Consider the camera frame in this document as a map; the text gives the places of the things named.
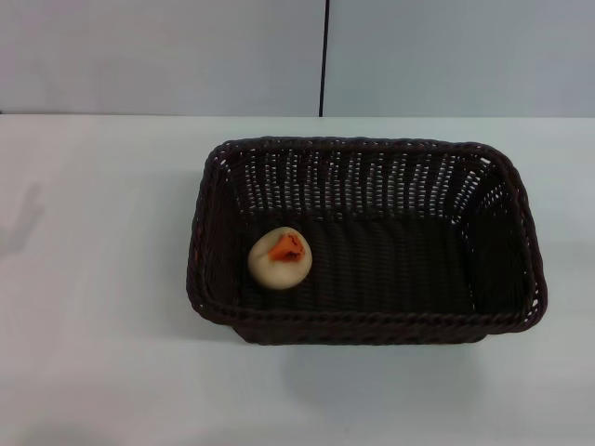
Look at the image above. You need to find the cream bun with orange centre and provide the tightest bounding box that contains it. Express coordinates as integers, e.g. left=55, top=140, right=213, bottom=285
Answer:
left=247, top=226, right=312, bottom=290

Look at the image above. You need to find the dark brown woven basket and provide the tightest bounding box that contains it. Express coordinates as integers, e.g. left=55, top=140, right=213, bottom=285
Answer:
left=188, top=135, right=549, bottom=348

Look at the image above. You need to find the black vertical wall strip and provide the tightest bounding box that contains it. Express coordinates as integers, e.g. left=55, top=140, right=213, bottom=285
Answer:
left=317, top=0, right=331, bottom=117

